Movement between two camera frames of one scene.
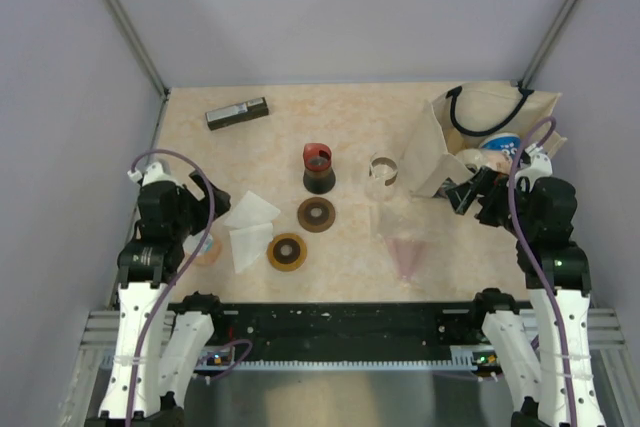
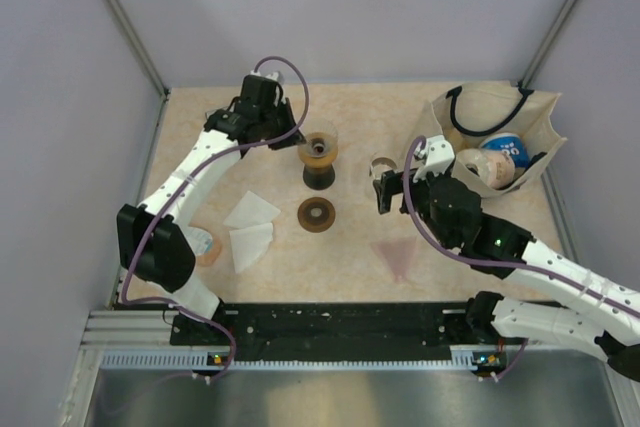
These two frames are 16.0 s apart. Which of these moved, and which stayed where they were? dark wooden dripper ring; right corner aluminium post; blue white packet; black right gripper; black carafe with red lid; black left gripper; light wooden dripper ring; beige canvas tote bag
Moved: black right gripper; light wooden dripper ring; black left gripper
Stayed: blue white packet; right corner aluminium post; dark wooden dripper ring; beige canvas tote bag; black carafe with red lid
